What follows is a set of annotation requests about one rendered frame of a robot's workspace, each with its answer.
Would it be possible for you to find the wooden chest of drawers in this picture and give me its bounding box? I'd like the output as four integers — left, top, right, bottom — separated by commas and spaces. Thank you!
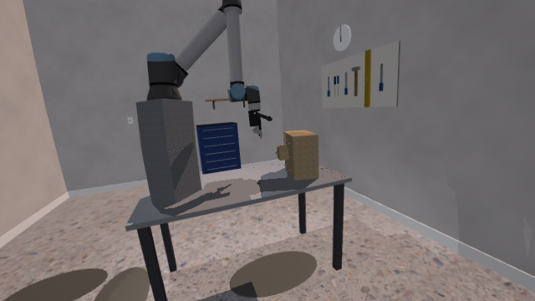
283, 130, 318, 181

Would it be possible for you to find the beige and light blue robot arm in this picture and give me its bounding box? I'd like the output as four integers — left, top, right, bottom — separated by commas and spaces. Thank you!
147, 0, 261, 110

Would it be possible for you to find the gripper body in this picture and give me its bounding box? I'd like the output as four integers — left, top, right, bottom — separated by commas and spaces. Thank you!
248, 110, 261, 127

